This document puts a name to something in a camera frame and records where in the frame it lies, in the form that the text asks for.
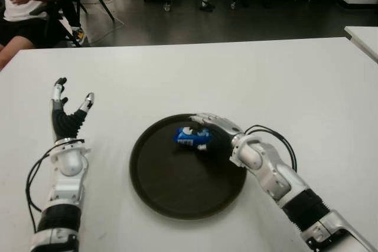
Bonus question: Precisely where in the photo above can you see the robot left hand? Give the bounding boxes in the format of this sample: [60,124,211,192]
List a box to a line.
[51,77,95,143]

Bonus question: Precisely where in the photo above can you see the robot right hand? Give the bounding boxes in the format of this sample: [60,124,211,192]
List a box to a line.
[188,112,245,158]

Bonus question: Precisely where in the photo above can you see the blue Oreo cookie pack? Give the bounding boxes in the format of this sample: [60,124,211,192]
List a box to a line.
[172,126,212,150]

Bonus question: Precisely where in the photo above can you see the round dark brown tray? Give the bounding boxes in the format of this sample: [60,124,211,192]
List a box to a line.
[129,113,247,220]

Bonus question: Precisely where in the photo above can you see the standing person black trousers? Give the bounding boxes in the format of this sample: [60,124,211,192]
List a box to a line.
[51,0,88,45]

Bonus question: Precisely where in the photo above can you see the white side table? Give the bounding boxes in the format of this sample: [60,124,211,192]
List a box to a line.
[344,25,378,64]

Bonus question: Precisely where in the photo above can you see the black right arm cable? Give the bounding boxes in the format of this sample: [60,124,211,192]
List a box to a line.
[245,124,298,173]

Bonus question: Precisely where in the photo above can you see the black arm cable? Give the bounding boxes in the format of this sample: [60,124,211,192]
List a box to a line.
[245,124,298,173]
[25,138,85,234]

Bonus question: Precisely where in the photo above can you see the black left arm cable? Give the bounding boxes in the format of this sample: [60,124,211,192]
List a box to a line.
[25,138,85,234]

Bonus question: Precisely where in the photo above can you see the white floor cable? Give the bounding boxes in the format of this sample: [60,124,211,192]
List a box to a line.
[79,0,142,46]

